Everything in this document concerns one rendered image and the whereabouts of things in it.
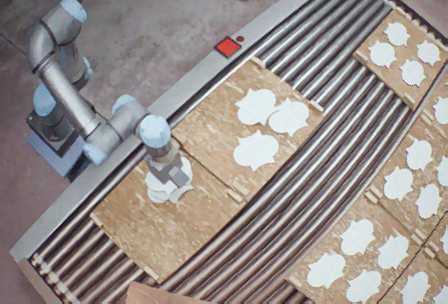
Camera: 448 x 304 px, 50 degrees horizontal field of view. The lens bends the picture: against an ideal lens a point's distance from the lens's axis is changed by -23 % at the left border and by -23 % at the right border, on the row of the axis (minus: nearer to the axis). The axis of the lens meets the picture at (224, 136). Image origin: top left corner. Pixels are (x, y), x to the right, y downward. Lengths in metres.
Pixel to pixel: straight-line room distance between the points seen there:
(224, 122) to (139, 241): 0.51
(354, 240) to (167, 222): 0.62
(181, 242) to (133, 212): 0.19
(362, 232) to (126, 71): 1.89
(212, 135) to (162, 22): 1.59
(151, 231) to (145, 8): 1.97
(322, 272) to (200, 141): 0.63
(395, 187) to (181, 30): 1.89
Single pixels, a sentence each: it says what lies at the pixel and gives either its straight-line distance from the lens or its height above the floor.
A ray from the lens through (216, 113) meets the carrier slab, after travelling 2.04.
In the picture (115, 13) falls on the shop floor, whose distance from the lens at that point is 3.63.
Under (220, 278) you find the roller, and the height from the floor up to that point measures 0.92.
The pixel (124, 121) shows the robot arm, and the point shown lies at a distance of 1.61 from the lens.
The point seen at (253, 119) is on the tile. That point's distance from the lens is 2.01.
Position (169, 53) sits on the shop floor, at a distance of 3.34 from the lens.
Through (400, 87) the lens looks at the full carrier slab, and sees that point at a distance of 2.19.
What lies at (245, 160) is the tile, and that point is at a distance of 1.95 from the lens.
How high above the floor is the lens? 2.72
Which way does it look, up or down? 63 degrees down
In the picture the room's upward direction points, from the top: 5 degrees counter-clockwise
